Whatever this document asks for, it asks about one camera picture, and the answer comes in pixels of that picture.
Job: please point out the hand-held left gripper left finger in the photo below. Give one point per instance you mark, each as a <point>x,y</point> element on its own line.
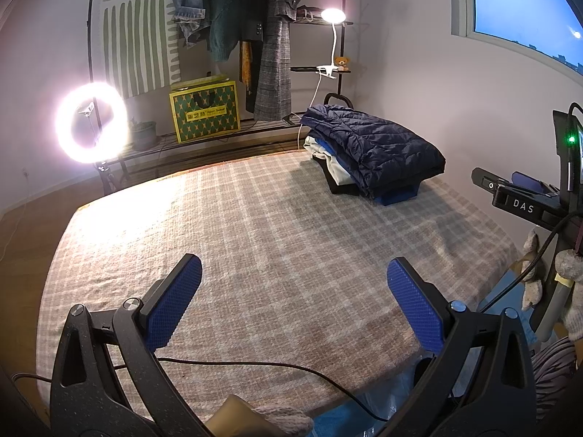
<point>175,305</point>

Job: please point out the blue plastic sheet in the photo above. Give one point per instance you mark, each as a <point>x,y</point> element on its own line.
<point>360,414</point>

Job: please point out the white clip lamp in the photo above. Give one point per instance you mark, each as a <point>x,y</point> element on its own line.
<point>333,15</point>

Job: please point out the black curved metal rail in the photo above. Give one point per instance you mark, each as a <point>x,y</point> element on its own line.
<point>338,97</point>

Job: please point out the green striped wall poster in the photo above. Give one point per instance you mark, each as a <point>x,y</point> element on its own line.
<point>136,45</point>

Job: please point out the window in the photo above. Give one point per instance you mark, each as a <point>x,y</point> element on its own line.
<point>524,0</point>

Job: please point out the white garment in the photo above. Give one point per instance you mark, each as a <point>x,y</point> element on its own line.
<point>335,170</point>

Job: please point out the yellow scarf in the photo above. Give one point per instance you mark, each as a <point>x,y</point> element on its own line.
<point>246,63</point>

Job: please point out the stack of folded clothes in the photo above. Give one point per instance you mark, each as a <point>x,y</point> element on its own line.
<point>396,196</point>

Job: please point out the teddy bear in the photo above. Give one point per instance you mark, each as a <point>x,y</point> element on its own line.
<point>341,63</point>

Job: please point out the person's right hand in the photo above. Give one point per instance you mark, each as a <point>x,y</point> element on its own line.
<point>571,291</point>

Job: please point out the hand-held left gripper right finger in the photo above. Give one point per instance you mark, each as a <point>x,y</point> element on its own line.
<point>416,309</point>

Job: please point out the yellow green patterned box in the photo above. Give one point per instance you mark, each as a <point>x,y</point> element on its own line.
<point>205,111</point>

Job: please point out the navy puffer jacket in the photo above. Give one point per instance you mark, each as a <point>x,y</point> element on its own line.
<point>378,145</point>

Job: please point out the black hanging jacket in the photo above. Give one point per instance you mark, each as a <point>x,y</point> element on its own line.
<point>255,4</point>

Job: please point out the grey plaid coat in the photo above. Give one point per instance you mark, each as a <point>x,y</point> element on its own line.
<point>275,73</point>

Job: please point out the potted plant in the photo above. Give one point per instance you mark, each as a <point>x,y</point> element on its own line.
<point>143,134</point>

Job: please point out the plaid blanket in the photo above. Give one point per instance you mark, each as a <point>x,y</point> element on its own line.
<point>273,236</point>

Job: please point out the green knit sweater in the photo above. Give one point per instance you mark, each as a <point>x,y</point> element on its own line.
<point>224,13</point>

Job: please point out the denim jacket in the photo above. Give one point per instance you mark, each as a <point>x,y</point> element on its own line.
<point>191,0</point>

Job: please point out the black metal clothes rack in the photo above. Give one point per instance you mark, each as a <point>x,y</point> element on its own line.
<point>268,127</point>

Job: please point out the person's right forearm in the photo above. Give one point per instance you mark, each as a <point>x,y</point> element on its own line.
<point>558,368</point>

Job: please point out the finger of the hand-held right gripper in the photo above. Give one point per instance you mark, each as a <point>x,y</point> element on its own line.
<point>488,185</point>
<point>528,181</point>

